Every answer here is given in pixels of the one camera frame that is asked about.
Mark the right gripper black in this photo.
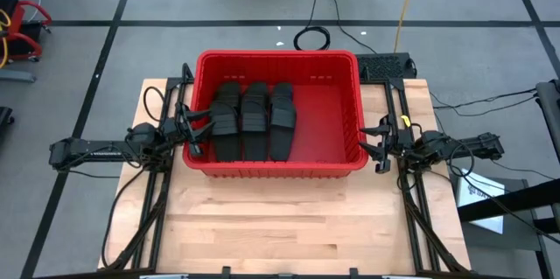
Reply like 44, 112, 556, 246
357, 115, 416, 175

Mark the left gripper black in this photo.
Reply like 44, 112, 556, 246
161, 101, 217, 157

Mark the black rubber slide sandal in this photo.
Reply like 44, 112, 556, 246
208, 80, 242, 163
240, 80, 271, 162

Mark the black plastic part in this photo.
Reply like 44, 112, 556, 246
267, 81, 298, 162

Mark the red plastic ribbed bin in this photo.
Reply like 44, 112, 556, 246
182, 49, 370, 179

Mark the white printed paper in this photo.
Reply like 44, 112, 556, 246
456, 177, 508, 235

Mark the black beam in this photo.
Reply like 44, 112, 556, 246
457, 189, 560, 224

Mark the grey side cart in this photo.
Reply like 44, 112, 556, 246
454, 176, 555, 279

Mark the grey stand foot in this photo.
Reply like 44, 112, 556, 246
0, 67, 37, 84

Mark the black caster wheel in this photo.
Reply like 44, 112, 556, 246
0, 106, 15, 127

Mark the red tubular cart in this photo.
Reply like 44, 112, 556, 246
0, 0, 53, 64

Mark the black left side frame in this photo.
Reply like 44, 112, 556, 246
98, 62, 196, 274

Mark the black frame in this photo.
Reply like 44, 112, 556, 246
361, 65, 472, 274
98, 62, 196, 274

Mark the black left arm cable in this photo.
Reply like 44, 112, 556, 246
143, 86, 166, 123

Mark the black right side frame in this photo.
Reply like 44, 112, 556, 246
361, 65, 472, 274

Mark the coiled black cable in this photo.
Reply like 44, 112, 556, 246
292, 25, 332, 52

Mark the yellow floor cable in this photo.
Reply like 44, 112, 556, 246
393, 0, 423, 52

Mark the long black table cable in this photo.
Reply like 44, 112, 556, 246
101, 167, 150, 269

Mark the black front frame rail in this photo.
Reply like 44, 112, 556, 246
25, 265, 560, 279

